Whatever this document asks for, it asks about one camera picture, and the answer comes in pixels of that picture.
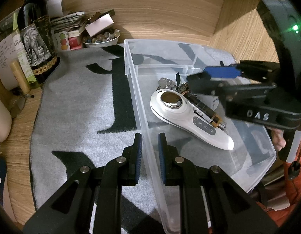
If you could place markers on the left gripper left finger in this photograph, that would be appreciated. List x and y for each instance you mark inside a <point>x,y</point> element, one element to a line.
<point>90,200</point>

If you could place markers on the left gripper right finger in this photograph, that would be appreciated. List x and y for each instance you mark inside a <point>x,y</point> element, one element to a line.
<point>210,200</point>

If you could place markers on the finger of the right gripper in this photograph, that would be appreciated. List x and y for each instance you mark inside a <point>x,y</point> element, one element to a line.
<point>238,70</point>
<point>213,85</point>

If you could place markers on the white handheld massager device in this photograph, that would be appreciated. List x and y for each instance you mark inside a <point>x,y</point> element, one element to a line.
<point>171,107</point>

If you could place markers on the small pinecone ornament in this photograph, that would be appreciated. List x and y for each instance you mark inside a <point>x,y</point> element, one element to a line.
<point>181,87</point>

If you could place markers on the person right hand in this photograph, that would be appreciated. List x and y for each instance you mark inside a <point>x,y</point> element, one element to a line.
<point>277,139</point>

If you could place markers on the white bowl of stones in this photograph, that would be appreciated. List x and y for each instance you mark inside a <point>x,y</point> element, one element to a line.
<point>108,38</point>

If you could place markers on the grey black patterned mat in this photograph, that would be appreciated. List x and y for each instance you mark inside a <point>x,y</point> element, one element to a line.
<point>85,117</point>

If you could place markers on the cream pink mug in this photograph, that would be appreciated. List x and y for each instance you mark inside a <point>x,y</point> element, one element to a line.
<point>5,122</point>

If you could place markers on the pink white small box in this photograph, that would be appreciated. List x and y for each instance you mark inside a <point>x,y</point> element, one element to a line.
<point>99,25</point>

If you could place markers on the yellow wooden stamp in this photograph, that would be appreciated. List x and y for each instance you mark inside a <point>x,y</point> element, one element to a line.
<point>20,77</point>

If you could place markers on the stack of books papers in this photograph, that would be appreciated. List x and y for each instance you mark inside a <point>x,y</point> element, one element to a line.
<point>68,28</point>

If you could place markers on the dark wine bottle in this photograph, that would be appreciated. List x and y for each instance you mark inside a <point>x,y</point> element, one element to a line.
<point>35,32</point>

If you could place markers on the white handwritten note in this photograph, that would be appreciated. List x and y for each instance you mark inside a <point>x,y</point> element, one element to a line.
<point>7,55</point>

